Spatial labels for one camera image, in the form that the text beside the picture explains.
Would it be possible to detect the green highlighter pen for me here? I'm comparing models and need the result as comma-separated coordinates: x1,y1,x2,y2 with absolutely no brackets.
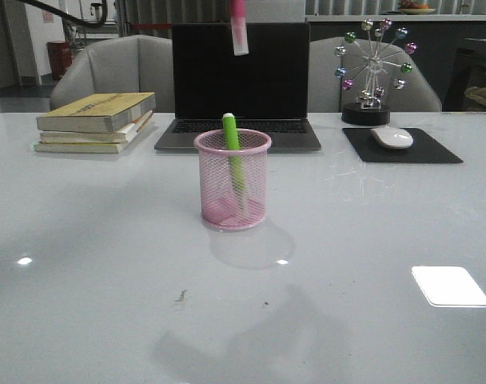
222,113,248,216

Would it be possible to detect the pink highlighter pen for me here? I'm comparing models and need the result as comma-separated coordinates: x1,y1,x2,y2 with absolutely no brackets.
229,0,249,56

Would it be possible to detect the pink mesh pen holder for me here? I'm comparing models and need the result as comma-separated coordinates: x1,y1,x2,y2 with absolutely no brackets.
194,129,272,230

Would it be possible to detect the grey laptop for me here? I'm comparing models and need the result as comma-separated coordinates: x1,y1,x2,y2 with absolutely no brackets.
154,22,321,153

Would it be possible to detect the middle white book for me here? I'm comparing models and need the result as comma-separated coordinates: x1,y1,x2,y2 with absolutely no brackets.
40,111,153,143

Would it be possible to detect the white computer mouse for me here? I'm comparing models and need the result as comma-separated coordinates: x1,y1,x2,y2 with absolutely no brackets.
370,126,414,150

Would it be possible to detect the grey armchair right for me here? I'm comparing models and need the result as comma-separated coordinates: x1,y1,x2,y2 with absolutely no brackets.
308,37,442,112

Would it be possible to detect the grey armchair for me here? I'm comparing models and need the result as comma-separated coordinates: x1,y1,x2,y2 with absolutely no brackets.
50,34,175,113
308,37,442,112

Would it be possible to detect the top yellow book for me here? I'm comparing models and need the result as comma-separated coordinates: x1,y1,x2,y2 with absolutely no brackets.
36,92,156,133

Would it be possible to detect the yellow book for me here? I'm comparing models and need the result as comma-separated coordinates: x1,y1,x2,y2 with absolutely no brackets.
34,128,145,154
36,92,156,133

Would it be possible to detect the grey armchair left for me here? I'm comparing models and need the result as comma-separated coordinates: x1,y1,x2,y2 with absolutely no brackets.
50,34,175,113

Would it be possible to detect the black mouse pad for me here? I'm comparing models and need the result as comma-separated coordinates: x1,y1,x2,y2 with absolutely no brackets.
342,127,463,164

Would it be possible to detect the ferris wheel desk ornament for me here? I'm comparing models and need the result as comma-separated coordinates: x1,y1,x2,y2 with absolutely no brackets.
333,18,413,126

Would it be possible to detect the bottom yellow book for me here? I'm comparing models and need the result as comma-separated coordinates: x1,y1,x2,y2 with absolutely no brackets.
34,128,145,154

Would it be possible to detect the red trash bin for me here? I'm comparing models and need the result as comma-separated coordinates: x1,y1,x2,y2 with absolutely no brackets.
46,41,72,80

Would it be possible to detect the fruit bowl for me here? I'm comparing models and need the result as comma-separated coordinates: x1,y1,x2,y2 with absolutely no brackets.
398,0,436,15

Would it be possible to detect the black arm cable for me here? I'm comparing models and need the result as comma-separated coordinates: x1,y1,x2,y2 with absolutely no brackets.
21,0,112,30

